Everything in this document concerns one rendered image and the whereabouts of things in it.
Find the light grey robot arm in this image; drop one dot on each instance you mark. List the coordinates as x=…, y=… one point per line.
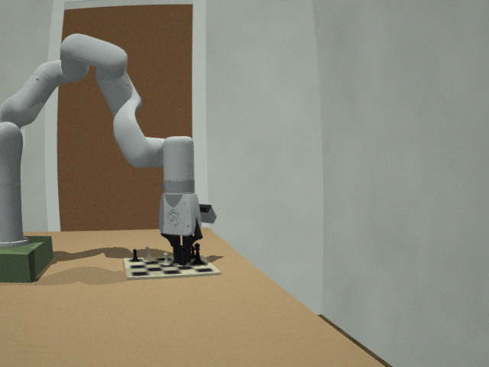
x=175, y=154

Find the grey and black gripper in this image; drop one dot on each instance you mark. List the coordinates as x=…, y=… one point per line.
x=180, y=215

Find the black and cream chessboard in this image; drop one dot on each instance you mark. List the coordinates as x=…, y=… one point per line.
x=152, y=268

